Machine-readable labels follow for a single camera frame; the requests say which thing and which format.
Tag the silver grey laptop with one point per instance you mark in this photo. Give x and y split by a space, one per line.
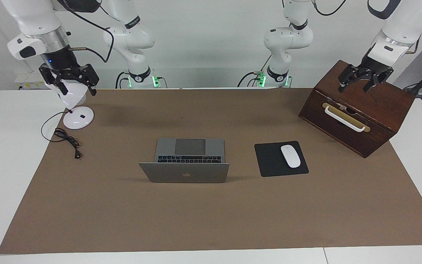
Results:
185 172

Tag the brown table mat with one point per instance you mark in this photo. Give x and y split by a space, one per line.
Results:
211 216

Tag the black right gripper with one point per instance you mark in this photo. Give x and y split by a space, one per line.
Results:
62 66

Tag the white wall socket strip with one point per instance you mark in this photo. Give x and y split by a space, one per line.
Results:
28 83

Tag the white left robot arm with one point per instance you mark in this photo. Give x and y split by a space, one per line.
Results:
288 36

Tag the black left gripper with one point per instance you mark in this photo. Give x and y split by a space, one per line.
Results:
370 68

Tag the white desk lamp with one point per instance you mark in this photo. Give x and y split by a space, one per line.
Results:
78 119

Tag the black mouse pad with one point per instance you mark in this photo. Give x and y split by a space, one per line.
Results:
267 161

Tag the white computer mouse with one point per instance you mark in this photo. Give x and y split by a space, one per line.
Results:
291 156

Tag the dark brown wooden box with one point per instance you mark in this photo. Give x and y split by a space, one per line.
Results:
379 106

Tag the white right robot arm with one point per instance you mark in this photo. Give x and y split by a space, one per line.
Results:
31 18

